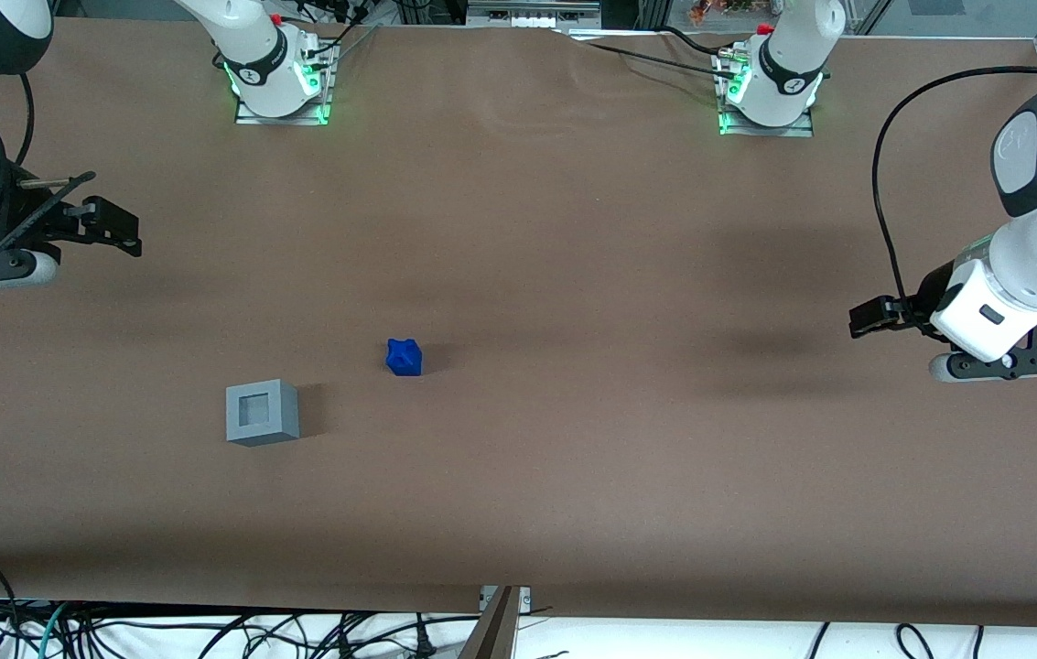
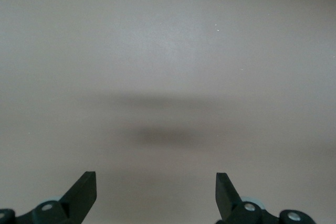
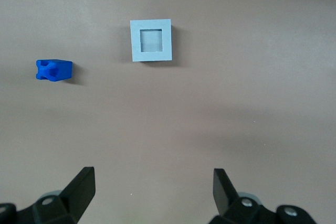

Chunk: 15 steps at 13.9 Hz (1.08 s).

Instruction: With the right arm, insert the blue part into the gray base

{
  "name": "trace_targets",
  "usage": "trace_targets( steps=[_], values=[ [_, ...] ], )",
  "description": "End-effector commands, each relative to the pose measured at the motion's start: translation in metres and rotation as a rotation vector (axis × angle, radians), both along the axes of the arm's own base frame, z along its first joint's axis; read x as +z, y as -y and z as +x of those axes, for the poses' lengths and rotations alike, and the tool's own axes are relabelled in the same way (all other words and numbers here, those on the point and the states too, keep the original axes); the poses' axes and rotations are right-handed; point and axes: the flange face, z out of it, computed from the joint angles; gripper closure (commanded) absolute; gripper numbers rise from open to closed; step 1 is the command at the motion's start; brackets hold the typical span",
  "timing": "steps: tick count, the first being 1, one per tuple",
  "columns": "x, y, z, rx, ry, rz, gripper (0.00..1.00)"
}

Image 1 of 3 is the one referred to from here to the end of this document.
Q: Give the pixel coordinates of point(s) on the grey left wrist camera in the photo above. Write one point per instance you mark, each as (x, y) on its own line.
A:
(944, 368)

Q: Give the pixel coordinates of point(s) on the orange background item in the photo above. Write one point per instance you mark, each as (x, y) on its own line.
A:
(719, 9)

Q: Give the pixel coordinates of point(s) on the grey metal rail unit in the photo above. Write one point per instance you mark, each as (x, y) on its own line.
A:
(532, 13)

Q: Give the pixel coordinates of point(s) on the gray square base block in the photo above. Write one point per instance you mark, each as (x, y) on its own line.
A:
(262, 437)

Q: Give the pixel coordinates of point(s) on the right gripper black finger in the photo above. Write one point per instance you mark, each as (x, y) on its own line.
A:
(111, 224)

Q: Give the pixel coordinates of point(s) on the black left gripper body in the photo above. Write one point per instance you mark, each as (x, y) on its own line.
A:
(927, 294)

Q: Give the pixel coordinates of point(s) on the blue plastic part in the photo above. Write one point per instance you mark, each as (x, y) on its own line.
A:
(404, 359)

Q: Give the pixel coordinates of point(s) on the brown table cover sheet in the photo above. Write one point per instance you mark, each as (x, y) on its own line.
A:
(573, 458)

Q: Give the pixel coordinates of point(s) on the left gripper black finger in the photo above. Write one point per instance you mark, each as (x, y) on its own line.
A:
(875, 318)

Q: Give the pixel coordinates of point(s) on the aluminium profile post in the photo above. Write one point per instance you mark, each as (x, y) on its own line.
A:
(492, 631)

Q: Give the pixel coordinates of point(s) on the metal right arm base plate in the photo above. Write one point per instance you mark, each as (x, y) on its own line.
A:
(280, 120)

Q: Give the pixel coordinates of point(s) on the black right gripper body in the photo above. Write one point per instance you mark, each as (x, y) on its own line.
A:
(21, 217)

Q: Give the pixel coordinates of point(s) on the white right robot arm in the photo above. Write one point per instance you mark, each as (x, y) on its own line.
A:
(243, 37)

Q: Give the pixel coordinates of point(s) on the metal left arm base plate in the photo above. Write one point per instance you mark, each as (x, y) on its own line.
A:
(765, 131)

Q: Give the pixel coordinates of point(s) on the small metal mounting bracket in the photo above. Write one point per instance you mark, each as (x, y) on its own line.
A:
(525, 597)

